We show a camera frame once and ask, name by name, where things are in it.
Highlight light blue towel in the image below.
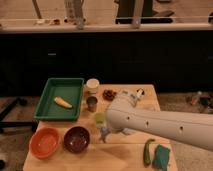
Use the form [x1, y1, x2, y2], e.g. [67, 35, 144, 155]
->
[100, 127, 110, 143]

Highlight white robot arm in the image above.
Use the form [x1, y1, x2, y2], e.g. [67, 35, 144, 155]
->
[106, 89, 213, 151]

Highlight white paper cup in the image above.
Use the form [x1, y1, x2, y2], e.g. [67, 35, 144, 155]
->
[86, 78, 100, 94]

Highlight small metal cup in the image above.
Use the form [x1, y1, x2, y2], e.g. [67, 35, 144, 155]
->
[86, 96, 98, 112]

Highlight light green plastic cup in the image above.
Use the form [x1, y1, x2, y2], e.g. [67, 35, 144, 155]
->
[94, 113, 106, 128]

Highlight green plastic tray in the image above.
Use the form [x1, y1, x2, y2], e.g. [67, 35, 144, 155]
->
[34, 78, 84, 121]

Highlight dark maroon bowl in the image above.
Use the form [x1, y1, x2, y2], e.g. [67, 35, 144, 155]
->
[63, 126, 90, 154]

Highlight green cucumber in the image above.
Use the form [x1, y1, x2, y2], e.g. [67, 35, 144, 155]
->
[143, 138, 155, 167]

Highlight orange bowl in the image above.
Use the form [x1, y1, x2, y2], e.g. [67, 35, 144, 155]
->
[29, 127, 60, 160]

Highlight green sponge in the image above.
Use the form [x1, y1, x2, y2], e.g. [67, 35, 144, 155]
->
[152, 145, 170, 171]

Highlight black office chair base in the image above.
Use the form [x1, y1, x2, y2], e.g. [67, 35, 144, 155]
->
[0, 97, 38, 134]

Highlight white black handled utensil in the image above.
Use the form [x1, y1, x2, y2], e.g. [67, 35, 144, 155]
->
[136, 88, 145, 99]

